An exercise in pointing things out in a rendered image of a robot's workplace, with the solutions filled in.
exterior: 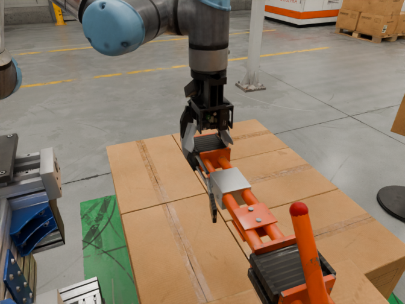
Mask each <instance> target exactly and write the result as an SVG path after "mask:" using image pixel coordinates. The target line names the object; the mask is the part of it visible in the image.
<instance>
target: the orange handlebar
mask: <svg viewBox="0 0 405 304"><path fill-rule="evenodd" d="M202 161H203V163H204V164H205V166H206V168H207V169H208V171H209V174H208V175H207V177H208V178H209V179H210V173H211V172H215V171H216V170H215V169H214V167H213V165H212V164H211V162H210V161H209V160H208V159H203V160H202ZM217 162H218V164H219V165H220V166H221V168H222V169H229V168H233V166H232V165H231V163H230V162H229V161H228V160H227V158H226V157H225V156H223V155H221V156H219V157H218V158H217ZM241 196H242V198H243V200H244V201H245V203H246V204H247V206H246V207H242V208H240V207H239V205H238V204H237V202H236V201H235V199H234V197H233V196H232V195H231V194H227V195H225V196H223V197H222V198H221V199H222V202H223V204H224V205H225V207H226V208H227V210H228V212H229V213H230V215H231V217H232V219H233V221H231V222H232V223H233V226H234V227H235V229H236V230H237V232H238V234H239V236H240V237H241V239H242V241H243V242H247V244H248V245H249V247H250V249H251V250H252V249H253V246H255V245H259V244H263V242H262V240H261V239H260V237H263V236H267V235H268V236H269V237H270V239H271V240H272V241H273V240H275V239H279V238H283V237H285V236H284V235H283V233H282V232H281V230H280V229H279V228H278V226H277V225H276V223H277V222H278V221H277V219H276V218H275V217H274V216H273V214H272V213H271V211H270V210H269V209H268V208H267V206H266V205H265V204H264V202H262V203H260V202H259V201H258V199H256V197H255V196H254V194H253V193H252V192H251V191H250V190H249V189H247V190H245V191H243V193H242V195H241ZM327 295H328V293H327ZM328 301H329V304H335V303H334V301H333V300H332V299H331V297H330V296H329V295H328ZM290 304H303V303H302V301H301V300H295V301H293V302H292V303H290Z"/></svg>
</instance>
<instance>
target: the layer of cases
mask: <svg viewBox="0 0 405 304"><path fill-rule="evenodd" d="M228 127H229V126H228ZM229 130H230V136H231V138H232V140H233V142H234V144H233V145H231V144H230V143H229V145H228V147H230V148H231V153H230V163H231V165H232V166H233V168H234V167H237V168H238V170H239V171H240V172H241V173H242V175H243V176H244V177H245V178H246V180H247V181H248V183H249V184H250V185H251V192H252V193H253V194H254V196H255V197H256V199H258V201H259V202H260V203H262V202H264V204H265V205H266V206H267V208H268V209H269V210H270V211H271V213H272V214H273V216H274V217H275V218H276V219H277V221H278V222H277V223H276V225H277V226H278V228H279V229H280V230H281V232H282V233H283V235H284V236H289V235H293V234H295V232H294V227H293V224H292V219H291V215H290V213H289V208H290V206H291V204H292V203H294V202H296V201H300V202H303V203H304V204H306V206H307V207H308V209H309V217H310V222H311V225H312V230H313V235H314V238H315V243H316V248H317V249H318V251H319V252H320V253H321V254H322V255H323V257H324V258H325V259H326V261H327V262H328V263H329V264H333V263H335V262H339V261H343V260H345V259H351V260H352V261H353V262H354V263H355V264H356V265H357V267H358V268H359V269H360V270H361V272H362V273H363V274H364V275H365V276H366V277H367V278H368V279H369V281H370V282H371V283H372V284H373V285H374V286H375V287H376V288H377V289H378V291H379V292H380V293H381V294H382V296H383V297H384V298H385V299H386V300H388V298H389V296H390V295H391V293H392V292H393V290H394V288H395V286H396V284H397V283H398V281H399V280H400V277H401V276H402V274H403V273H404V271H405V243H404V242H402V241H401V240H400V239H399V238H397V237H396V236H395V235H394V234H393V233H392V232H390V231H389V230H388V229H387V228H385V226H383V225H382V224H381V223H379V222H378V221H377V220H376V219H375V218H374V217H372V216H371V215H370V214H369V213H367V211H365V210H364V209H363V208H361V207H360V206H359V205H358V204H357V203H356V202H354V201H353V200H352V199H350V198H349V196H347V195H346V194H345V193H343V192H342V191H341V190H340V189H338V187H336V186H335V185H334V184H332V182H331V181H329V180H328V179H327V178H325V177H324V176H323V175H322V174H321V173H320V172H318V171H317V170H316V169H314V167H313V166H311V165H310V164H309V163H307V162H306V161H305V160H304V159H303V158H302V157H300V156H299V155H298V154H297V153H296V152H294V151H293V150H292V149H291V148H289V147H288V146H287V145H286V144H285V143H284V142H282V141H281V140H280V139H279V138H278V137H276V136H275V135H274V134H273V133H271V132H270V131H269V130H268V129H267V128H266V127H264V126H263V125H262V124H261V123H259V122H258V121H257V120H256V119H251V120H247V121H241V122H235V123H233V128H232V129H231V128H230V127H229ZM106 149H107V155H108V161H109V164H110V169H111V175H112V179H113V184H114V187H115V193H116V199H117V202H118V208H119V213H120V216H121V221H122V227H123V230H124V235H125V240H126V243H127V249H128V254H129V257H130V262H131V268H132V271H133V276H134V282H135V285H136V290H137V296H138V299H139V304H203V303H207V302H210V301H213V300H216V299H220V298H223V297H226V296H230V295H232V294H236V293H239V292H242V291H246V290H249V289H252V288H254V287H253V285H252V283H251V281H250V279H249V278H248V275H247V274H248V269H249V268H250V262H249V259H250V254H251V253H252V250H251V249H250V247H249V245H248V244H247V242H243V241H242V239H241V237H240V236H239V234H238V232H237V230H236V229H235V227H234V226H233V223H232V222H231V221H233V219H232V217H231V215H230V213H229V212H228V210H227V209H224V210H222V209H221V208H220V206H219V205H218V202H217V201H216V199H215V202H216V207H217V222H216V223H212V217H211V213H210V208H209V194H208V190H207V186H206V185H205V183H204V182H203V180H202V178H201V176H200V174H199V173H198V171H193V169H192V167H191V166H190V164H189V162H188V160H187V159H185V157H184V154H183V151H182V148H181V142H180V133H176V134H172V135H166V136H159V137H155V138H149V139H143V140H139V141H132V142H127V143H123V144H116V145H110V146H106Z"/></svg>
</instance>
